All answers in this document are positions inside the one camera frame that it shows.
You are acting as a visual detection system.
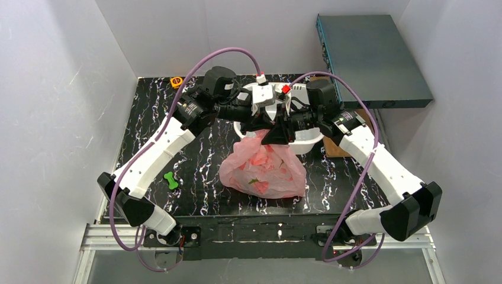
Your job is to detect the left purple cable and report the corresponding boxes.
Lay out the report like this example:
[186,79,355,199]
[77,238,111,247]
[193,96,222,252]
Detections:
[109,47,266,273]

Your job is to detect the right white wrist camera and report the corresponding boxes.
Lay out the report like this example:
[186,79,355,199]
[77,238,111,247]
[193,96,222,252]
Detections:
[273,83,308,114]

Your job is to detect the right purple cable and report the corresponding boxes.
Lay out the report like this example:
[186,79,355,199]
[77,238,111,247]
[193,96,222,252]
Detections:
[282,71,386,270]

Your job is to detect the green bone toy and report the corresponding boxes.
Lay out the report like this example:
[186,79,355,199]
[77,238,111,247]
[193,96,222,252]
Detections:
[163,172,179,191]

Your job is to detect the pink plastic bag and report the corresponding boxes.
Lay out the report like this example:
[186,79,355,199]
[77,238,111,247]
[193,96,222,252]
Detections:
[218,130,307,199]

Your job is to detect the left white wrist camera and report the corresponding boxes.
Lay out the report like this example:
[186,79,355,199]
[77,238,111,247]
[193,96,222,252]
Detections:
[251,84,276,115]

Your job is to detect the orange tape measure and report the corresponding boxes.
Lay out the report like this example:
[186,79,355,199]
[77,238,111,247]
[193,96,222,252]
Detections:
[169,76,184,89]

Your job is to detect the grey metal box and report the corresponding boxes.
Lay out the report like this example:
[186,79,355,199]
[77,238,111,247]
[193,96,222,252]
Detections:
[316,15,434,109]

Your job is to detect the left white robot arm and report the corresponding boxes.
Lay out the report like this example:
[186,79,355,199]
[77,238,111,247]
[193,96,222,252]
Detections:
[97,66,272,236]

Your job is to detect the black marble mat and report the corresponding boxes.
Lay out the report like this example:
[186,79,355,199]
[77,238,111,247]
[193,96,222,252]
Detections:
[100,73,401,224]

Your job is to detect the purple cable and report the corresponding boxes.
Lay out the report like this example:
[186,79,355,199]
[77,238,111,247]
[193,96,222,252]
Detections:
[109,47,266,273]
[282,71,386,270]

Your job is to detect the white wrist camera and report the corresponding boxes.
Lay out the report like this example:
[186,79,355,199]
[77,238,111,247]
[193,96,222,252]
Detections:
[251,84,276,115]
[273,83,308,114]

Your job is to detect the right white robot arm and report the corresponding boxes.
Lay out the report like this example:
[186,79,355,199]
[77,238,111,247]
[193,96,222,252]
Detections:
[265,79,442,241]

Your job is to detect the wooden board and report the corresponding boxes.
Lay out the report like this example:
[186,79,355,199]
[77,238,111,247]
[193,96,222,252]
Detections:
[307,76,375,157]

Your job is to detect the aluminium frame rail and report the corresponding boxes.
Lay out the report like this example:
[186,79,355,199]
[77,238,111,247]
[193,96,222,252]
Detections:
[75,224,446,283]

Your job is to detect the white plastic basin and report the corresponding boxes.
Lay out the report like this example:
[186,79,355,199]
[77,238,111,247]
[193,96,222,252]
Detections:
[233,82,324,155]

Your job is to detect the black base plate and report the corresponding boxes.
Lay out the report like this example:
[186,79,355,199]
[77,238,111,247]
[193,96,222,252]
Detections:
[143,211,417,263]

